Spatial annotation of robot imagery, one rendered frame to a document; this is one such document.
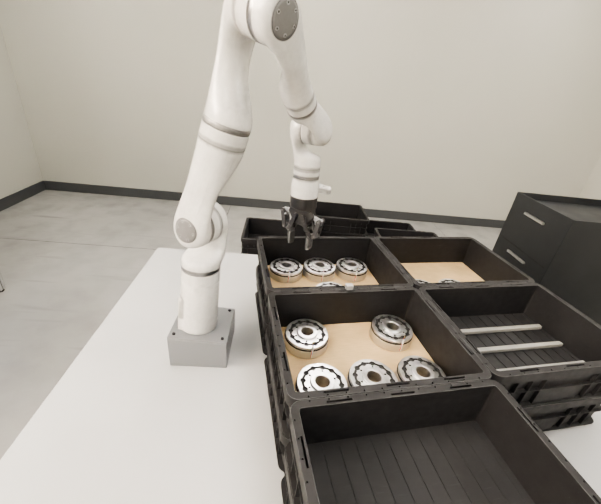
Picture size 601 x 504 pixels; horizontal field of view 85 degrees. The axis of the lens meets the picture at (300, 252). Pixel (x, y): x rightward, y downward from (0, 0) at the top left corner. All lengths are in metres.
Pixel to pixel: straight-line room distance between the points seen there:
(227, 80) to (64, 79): 3.56
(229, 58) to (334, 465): 0.71
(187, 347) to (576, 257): 1.98
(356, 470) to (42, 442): 0.61
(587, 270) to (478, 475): 1.77
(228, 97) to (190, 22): 3.07
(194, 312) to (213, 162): 0.37
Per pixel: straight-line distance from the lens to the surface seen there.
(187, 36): 3.70
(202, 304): 0.83
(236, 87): 0.65
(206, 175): 0.67
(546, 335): 1.16
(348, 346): 0.83
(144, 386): 0.92
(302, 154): 0.86
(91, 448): 0.86
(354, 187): 3.82
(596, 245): 2.29
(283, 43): 0.63
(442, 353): 0.84
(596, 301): 2.55
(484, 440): 0.78
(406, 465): 0.69
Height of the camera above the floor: 1.39
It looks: 28 degrees down
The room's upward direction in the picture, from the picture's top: 7 degrees clockwise
